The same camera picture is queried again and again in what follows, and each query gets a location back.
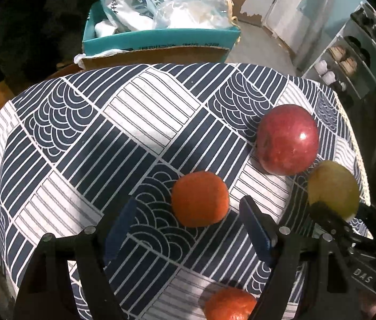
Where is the small tangerine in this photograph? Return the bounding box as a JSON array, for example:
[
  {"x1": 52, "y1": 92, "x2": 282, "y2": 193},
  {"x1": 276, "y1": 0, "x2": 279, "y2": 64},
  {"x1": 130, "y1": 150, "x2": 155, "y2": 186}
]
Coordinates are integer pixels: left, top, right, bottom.
[
  {"x1": 204, "y1": 287, "x2": 257, "y2": 320},
  {"x1": 171, "y1": 171, "x2": 229, "y2": 227}
]

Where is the yellow green mango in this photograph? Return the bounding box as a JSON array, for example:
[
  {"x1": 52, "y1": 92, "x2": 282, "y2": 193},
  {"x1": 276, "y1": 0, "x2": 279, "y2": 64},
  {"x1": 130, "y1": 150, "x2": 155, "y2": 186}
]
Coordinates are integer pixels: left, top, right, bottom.
[{"x1": 307, "y1": 160, "x2": 359, "y2": 222}]

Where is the black hanging coat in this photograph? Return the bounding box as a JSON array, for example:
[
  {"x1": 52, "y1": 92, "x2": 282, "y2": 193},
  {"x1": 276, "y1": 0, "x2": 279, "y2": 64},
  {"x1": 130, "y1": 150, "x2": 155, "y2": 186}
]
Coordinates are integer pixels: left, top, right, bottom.
[{"x1": 0, "y1": 0, "x2": 97, "y2": 89}]

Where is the blue white patterned tablecloth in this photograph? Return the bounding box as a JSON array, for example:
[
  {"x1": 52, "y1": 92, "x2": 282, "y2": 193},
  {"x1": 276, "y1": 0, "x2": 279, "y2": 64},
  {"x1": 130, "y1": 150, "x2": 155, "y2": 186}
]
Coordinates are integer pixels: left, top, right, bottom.
[{"x1": 0, "y1": 63, "x2": 370, "y2": 319}]

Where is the teal plastic crate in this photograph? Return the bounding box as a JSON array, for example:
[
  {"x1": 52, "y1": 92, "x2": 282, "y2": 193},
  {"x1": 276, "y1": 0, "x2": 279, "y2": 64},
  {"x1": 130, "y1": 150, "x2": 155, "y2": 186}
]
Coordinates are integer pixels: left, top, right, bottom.
[{"x1": 82, "y1": 2, "x2": 241, "y2": 56}]

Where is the white door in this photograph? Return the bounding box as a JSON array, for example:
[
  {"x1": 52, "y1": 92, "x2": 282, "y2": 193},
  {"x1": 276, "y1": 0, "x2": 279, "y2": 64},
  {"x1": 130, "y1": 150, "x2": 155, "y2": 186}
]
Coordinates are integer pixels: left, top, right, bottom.
[{"x1": 214, "y1": 0, "x2": 339, "y2": 71}]

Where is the clear plastic bag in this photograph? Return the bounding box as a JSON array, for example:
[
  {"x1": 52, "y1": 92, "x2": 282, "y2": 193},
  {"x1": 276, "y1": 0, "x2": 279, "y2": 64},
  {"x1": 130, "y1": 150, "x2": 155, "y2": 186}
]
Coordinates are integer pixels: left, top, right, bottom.
[{"x1": 154, "y1": 0, "x2": 236, "y2": 30}]

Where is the brown cardboard box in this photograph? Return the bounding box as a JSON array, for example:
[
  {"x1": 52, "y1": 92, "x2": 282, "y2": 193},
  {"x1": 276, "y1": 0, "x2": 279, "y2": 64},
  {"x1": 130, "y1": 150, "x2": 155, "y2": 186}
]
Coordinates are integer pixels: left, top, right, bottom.
[{"x1": 74, "y1": 46, "x2": 231, "y2": 70}]

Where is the red apple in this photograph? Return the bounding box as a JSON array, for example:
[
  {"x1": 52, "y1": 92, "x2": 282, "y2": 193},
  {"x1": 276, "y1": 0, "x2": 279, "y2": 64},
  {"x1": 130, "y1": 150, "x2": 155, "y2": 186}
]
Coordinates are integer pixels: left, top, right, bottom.
[{"x1": 256, "y1": 104, "x2": 319, "y2": 175}]

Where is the shoe rack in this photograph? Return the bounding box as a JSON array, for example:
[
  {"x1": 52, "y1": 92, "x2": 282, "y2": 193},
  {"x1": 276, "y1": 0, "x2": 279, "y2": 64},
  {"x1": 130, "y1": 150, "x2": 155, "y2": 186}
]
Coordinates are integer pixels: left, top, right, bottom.
[{"x1": 302, "y1": 2, "x2": 376, "y2": 108}]

